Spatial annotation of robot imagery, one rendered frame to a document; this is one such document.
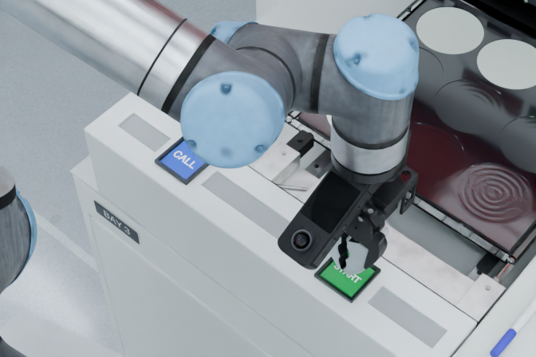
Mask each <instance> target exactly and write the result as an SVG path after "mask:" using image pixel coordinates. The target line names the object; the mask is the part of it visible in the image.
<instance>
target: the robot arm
mask: <svg viewBox="0 0 536 357"><path fill-rule="evenodd" d="M0 9H1V10H3V11H4V12H6V13H7V14H9V15H10V16H12V17H13V18H16V19H17V20H19V21H20V22H21V23H23V24H25V25H26V26H28V27H30V28H31V29H33V30H34V31H36V32H37V33H39V34H40V35H42V36H43V37H45V38H47V39H48V40H50V41H51V42H53V43H54V44H56V45H58V46H60V47H61V48H63V49H64V50H66V51H67V52H69V53H71V54H72V55H74V56H75V57H77V58H78V59H80V60H81V61H83V62H84V63H86V64H87V65H89V66H91V67H93V68H94V69H95V70H97V71H99V72H100V73H102V74H104V75H105V76H107V77H108V78H110V79H111V80H113V81H115V82H116V83H117V84H119V85H121V86H122V87H124V88H126V89H127V90H128V91H130V92H132V93H134V94H135V95H137V96H138V97H140V98H141V99H143V100H145V101H146V102H148V103H149V104H151V105H152V106H154V107H155V108H158V109H159V110H160V111H162V112H164V113H165V114H167V115H168V116H170V117H171V118H172V119H174V120H176V121H177V122H179V123H180V127H181V132H182V134H183V138H184V139H185V141H186V143H187V145H188V146H189V148H190V149H191V151H192V152H193V153H194V154H195V155H196V156H197V157H198V158H199V159H201V160H202V161H204V162H205V163H207V164H210V165H212V166H214V167H219V168H224V169H234V168H240V167H244V166H247V165H249V164H251V163H253V162H255V161H256V160H257V159H259V158H260V157H261V156H262V155H263V154H264V153H265V152H266V151H267V150H268V149H269V148H270V146H271V145H272V144H273V143H274V142H275V141H276V140H277V138H278V137H279V136H280V134H281V132H282V129H283V126H284V123H285V119H286V117H287V115H288V113H289V112H290V110H291V111H297V112H307V113H312V114H323V115H329V116H331V120H332V124H331V138H330V144H331V158H332V162H333V165H332V166H331V168H330V169H329V171H328V172H327V174H326V175H325V177H324V178H323V179H322V180H321V181H320V183H319V184H318V185H317V187H316V188H315V190H314V191H313V193H312V194H311V195H310V196H309V198H308V199H307V200H306V202H305V203H304V205H303V206H302V207H301V209H300V210H299V211H298V212H297V214H296V215H295V217H294V218H293V220H292V221H291V222H290V224H289V225H288V226H287V227H286V229H285V230H284V231H283V233H282V234H281V236H280V237H279V239H278V247H279V249H280V250H281V251H282V252H283V253H285V254H286V255H287V256H288V257H290V258H291V259H293V260H294V261H296V262H297V263H298V264H299V265H300V266H302V267H304V268H305V269H309V270H315V269H317V268H318V267H319V265H320V264H321V263H322V262H323V260H324V259H325V257H326V256H327V255H328V253H329V254H330V255H331V257H332V259H333V260H334V262H335V263H336V265H337V267H338V268H339V269H341V270H343V271H344V272H345V273H348V274H349V275H353V274H358V273H362V272H363V271H365V270H366V269H367V268H369V267H370V266H371V265H373V264H374V263H375V262H376V261H377V260H378V259H379V258H380V257H381V256H382V255H383V254H384V252H385V250H386V249H387V245H388V242H387V239H386V237H387V236H388V231H389V229H388V227H386V228H384V225H385V220H386V219H387V218H388V217H389V216H390V215H391V214H392V213H393V212H394V211H395V210H396V208H397V207H398V202H399V201H400V200H401V199H402V200H401V205H400V214H401V215H402V214H403V213H404V212H405V211H406V210H407V209H408V207H409V206H410V205H411V204H412V203H413V202H414V199H415V194H416V186H417V181H418V177H419V173H417V172H416V171H414V170H413V169H411V168H410V167H408V166H407V165H406V162H407V156H408V147H409V141H410V136H411V131H412V129H410V128H409V125H410V116H411V111H412V102H413V97H414V92H415V89H416V86H417V83H418V78H419V72H418V63H419V45H418V41H417V39H416V35H415V34H414V33H413V31H412V30H411V29H410V27H409V26H408V25H406V24H405V23H404V22H402V21H401V20H399V19H398V18H394V17H393V16H390V15H387V14H369V15H368V16H363V17H362V16H356V17H354V18H352V19H350V20H348V21H347V22H346V23H345V24H344V25H343V26H342V27H341V29H340V30H339V32H338V34H333V33H331V34H328V33H316V32H310V31H304V30H299V29H289V28H283V27H277V26H271V25H261V24H259V23H257V22H252V21H246V22H230V21H221V22H218V23H216V24H215V25H214V26H213V27H212V28H211V31H210V33H208V32H207V31H206V30H204V29H202V28H201V27H199V26H198V25H196V24H195V23H193V22H191V21H190V20H188V19H187V18H185V17H184V16H182V15H181V14H179V13H177V12H175V11H174V10H173V9H171V8H170V7H168V6H166V5H164V4H163V3H162V2H160V1H159V0H0ZM407 173H408V174H410V178H409V179H408V180H407V181H406V182H405V184H404V181H403V179H402V178H400V175H401V174H403V175H406V174H407ZM411 188H412V194H411V197H410V199H409V200H407V201H406V202H405V199H406V194H407V192H408V191H409V190H410V189H411ZM383 228H384V229H383ZM350 237H351V238H350ZM349 238H350V239H349ZM36 242H37V223H36V218H35V216H34V212H33V210H32V208H31V206H30V204H29V202H28V201H27V199H26V198H25V199H23V198H22V196H21V195H20V191H19V190H18V189H16V186H15V180H14V176H13V175H12V174H11V173H10V172H9V171H8V170H6V169H5V168H4V167H2V166H0V295H1V294H2V292H3V291H4V290H5V289H6V288H8V287H9V286H10V285H11V284H13V283H14V282H15V281H16V280H17V279H18V278H19V276H20V275H21V274H22V272H23V270H24V269H25V267H26V265H27V263H28V261H29V260H30V258H31V256H32V254H33V252H34V249H35V245H36ZM347 250H348V251H349V255H348V254H347Z"/></svg>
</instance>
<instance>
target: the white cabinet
mask: <svg viewBox="0 0 536 357"><path fill-rule="evenodd" d="M73 180H74V183H75V187H76V189H77V195H78V198H79V201H80V204H81V210H82V213H83V216H84V220H85V224H86V228H87V231H88V235H89V240H90V243H91V246H92V249H93V255H94V258H95V261H96V264H97V270H98V273H99V276H100V282H101V284H102V288H103V291H104V296H105V299H106V303H107V306H108V311H109V315H110V318H111V321H112V326H113V330H114V333H115V336H116V341H117V345H118V348H119V351H120V354H121V355H123V356H126V357H313V356H312V355H311V354H309V353H308V352H307V351H305V350H304V349H303V348H301V347H300V346H298V345H297V344H296V343H295V342H294V341H292V340H291V339H289V338H288V337H287V336H285V335H284V334H283V333H281V332H280V331H279V330H278V329H277V328H275V327H274V326H272V325H271V324H269V323H268V322H267V321H265V320H264V319H263V318H262V317H261V316H259V315H258V314H257V313H255V312H254V311H252V310H251V309H250V308H248V307H247V306H246V305H245V304H243V303H242V302H241V301H239V300H238V299H236V298H235V297H234V296H232V295H231V294H230V293H229V292H228V291H226V290H225V289H224V288H222V287H221V286H219V285H218V284H216V283H215V282H214V281H213V280H212V279H211V278H209V277H208V276H206V275H205V274H204V273H202V272H201V271H199V270H198V269H197V268H196V267H195V266H193V265H192V264H190V263H189V262H188V261H186V260H185V259H184V258H182V257H181V256H180V255H179V254H178V253H176V252H175V251H173V250H172V249H170V248H169V247H168V246H166V245H165V244H164V243H163V242H162V241H160V240H159V239H158V238H156V237H155V236H153V235H152V234H151V233H149V232H148V231H147V230H146V229H144V228H143V227H142V226H140V225H139V224H138V223H136V222H135V221H133V220H132V219H131V218H130V217H129V216H127V215H126V214H124V213H123V212H122V211H120V210H119V209H118V208H116V207H115V206H114V205H113V204H112V203H110V202H109V201H107V200H106V199H105V198H103V197H102V196H100V195H99V194H98V193H97V192H96V191H95V190H93V189H92V188H90V187H89V186H87V185H86V184H85V183H83V182H82V181H81V180H80V179H78V178H77V177H76V176H74V175H73Z"/></svg>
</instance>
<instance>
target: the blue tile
mask: <svg viewBox="0 0 536 357"><path fill-rule="evenodd" d="M160 162H162V163H163V164H165V165H166V166H167V167H169V168H171V169H172V170H173V171H174V172H176V173H177V174H179V175H180V176H182V177H183V178H185V179H187V178H188V177H189V176H190V175H192V174H193V173H194V172H195V171H196V170H198V169H199V168H200V167H201V166H202V165H203V164H204V163H205V162H204V161H202V160H201V159H199V158H198V157H197V156H196V155H195V154H194V153H193V152H192V151H191V149H190V148H189V146H188V145H187V143H186V141H185V140H184V141H183V142H182V143H181V144H180V145H179V146H178V147H176V148H175V149H174V150H173V151H171V152H170V153H169V154H168V155H166V156H165V157H164V158H163V159H161V160H160Z"/></svg>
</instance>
